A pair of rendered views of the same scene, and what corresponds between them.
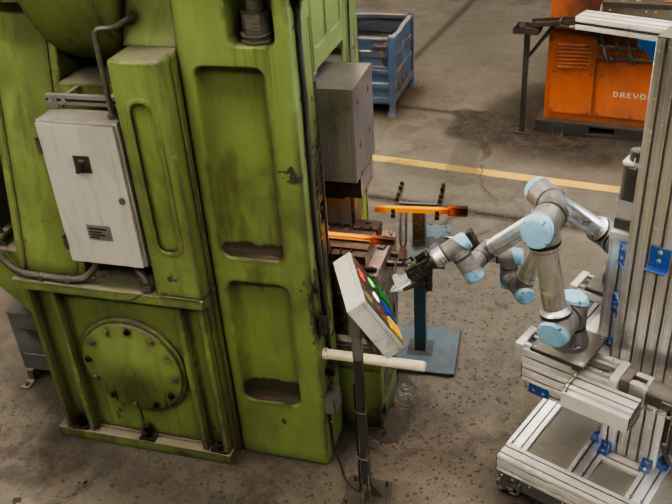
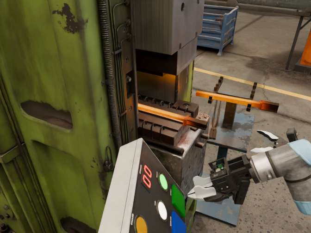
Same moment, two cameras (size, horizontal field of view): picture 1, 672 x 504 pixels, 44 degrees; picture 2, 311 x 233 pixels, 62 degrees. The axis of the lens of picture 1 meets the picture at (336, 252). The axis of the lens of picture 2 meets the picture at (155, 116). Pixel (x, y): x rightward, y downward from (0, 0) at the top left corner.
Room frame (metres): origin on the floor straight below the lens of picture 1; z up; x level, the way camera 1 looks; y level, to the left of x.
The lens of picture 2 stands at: (2.12, -0.19, 1.67)
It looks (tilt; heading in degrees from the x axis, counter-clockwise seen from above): 33 degrees down; 10
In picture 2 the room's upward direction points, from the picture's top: straight up
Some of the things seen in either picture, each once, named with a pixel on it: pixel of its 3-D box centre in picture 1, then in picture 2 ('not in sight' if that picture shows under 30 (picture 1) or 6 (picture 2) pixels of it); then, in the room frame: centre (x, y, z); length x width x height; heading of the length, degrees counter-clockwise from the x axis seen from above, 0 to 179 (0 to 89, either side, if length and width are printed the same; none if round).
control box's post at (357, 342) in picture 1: (361, 406); not in sight; (2.54, -0.06, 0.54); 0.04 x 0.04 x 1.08; 71
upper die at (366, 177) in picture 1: (319, 173); (141, 47); (3.16, 0.04, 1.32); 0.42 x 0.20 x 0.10; 71
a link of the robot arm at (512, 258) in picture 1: (509, 256); not in sight; (2.93, -0.74, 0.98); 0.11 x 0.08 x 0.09; 72
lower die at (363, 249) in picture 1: (325, 245); (143, 118); (3.16, 0.04, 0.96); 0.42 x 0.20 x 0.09; 71
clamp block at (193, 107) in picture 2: (367, 230); (185, 110); (3.28, -0.16, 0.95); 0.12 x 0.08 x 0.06; 71
